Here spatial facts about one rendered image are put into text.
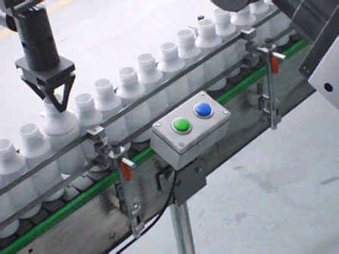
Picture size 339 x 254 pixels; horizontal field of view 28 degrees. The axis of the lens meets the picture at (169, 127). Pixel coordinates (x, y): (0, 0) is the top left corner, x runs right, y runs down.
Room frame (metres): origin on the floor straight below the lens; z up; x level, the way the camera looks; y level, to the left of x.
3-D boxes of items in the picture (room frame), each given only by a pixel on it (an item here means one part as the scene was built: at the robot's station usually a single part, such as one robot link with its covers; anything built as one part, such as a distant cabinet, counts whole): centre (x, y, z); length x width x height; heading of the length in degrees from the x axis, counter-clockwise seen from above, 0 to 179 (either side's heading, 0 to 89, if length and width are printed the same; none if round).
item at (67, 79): (1.08, 0.20, 1.22); 0.07 x 0.07 x 0.09; 38
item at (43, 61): (1.08, 0.20, 1.29); 0.10 x 0.07 x 0.07; 38
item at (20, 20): (1.08, 0.20, 1.36); 0.07 x 0.06 x 0.07; 38
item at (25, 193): (1.01, 0.30, 1.08); 0.06 x 0.06 x 0.17
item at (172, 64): (1.26, -0.03, 1.08); 0.06 x 0.06 x 0.17
